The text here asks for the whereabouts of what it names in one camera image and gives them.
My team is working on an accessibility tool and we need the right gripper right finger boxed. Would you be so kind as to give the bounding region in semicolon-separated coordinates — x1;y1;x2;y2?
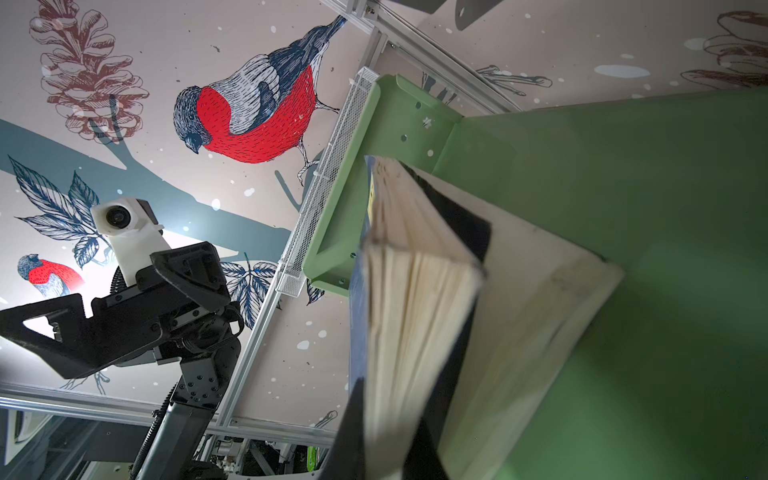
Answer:
402;420;449;480

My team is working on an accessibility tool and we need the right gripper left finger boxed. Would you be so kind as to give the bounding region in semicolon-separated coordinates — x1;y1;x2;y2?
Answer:
319;378;365;480

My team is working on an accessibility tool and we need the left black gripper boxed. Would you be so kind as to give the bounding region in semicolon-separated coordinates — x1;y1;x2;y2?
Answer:
1;242;243;379

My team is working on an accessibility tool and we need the navy booklet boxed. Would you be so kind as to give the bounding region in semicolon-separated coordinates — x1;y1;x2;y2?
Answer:
419;172;624;479
349;155;492;479

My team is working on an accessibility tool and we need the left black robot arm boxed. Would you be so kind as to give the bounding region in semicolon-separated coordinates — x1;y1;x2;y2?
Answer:
1;242;244;479

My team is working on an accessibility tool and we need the green wooden shelf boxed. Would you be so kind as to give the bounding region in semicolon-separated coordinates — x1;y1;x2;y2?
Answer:
304;75;767;479

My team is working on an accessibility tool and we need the white mesh wall tray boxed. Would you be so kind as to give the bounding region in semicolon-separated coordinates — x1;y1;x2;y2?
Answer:
273;67;378;298

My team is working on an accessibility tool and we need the black hanging wire basket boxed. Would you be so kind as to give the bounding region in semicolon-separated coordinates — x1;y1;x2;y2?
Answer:
394;0;502;31

